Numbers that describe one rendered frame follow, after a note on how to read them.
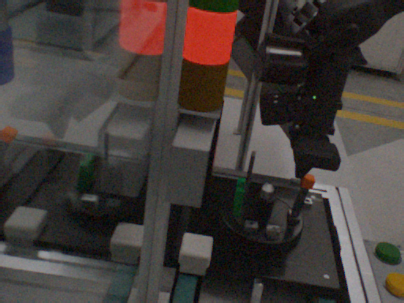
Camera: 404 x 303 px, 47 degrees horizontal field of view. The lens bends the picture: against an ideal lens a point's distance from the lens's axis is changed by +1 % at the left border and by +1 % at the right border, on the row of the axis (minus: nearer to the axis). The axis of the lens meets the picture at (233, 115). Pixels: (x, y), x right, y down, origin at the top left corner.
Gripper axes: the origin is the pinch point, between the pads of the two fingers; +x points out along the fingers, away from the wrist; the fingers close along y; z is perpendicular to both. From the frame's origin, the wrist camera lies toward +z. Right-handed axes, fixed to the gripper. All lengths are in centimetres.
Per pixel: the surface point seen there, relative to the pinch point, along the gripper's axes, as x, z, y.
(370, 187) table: 24.3, -25.6, -35.2
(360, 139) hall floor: 109, -88, -238
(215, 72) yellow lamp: -19.4, 15.0, 21.1
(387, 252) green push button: 13.2, -16.9, 2.1
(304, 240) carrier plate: 13.5, -3.2, 2.4
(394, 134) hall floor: 108, -117, -255
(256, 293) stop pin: 15.8, 4.3, 13.1
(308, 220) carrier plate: 13.5, -4.5, -3.0
